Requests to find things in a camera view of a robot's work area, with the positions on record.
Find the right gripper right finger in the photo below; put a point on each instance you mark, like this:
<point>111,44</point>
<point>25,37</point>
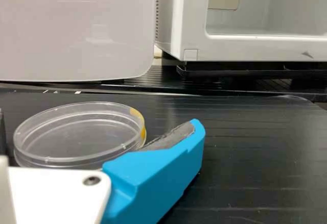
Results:
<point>158,173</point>

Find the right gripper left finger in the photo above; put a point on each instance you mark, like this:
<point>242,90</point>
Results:
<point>2,132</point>

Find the petri dish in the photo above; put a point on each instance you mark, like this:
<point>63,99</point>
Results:
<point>76,132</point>

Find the white incubator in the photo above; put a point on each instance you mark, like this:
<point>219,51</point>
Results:
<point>189,17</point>

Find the black platform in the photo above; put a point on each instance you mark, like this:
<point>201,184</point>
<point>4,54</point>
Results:
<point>163,81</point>
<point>255,157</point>

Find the white box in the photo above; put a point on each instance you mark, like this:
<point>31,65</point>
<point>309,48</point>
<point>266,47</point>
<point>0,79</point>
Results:
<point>76,30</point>

